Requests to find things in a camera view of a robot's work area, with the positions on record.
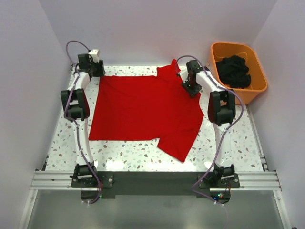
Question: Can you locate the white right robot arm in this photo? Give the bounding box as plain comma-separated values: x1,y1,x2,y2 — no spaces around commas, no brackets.
178,60,236,187

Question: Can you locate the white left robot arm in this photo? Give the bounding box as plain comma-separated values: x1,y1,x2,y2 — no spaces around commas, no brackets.
61,50,104,187

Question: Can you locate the black clothes pile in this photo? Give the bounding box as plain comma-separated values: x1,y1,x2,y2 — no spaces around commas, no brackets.
216,55,251,89

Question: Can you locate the aluminium frame rail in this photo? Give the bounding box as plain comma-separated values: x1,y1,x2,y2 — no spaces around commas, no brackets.
30,171,282,191

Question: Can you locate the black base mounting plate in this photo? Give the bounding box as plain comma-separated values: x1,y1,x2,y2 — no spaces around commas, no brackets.
71,171,241,203

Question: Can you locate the red t-shirt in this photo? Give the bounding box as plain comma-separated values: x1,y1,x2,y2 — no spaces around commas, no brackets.
89,60,203,162

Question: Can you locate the orange plastic basket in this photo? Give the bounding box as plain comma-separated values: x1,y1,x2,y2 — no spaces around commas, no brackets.
207,42,268,104

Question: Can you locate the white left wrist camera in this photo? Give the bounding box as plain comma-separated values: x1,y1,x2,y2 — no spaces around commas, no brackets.
89,49,100,63

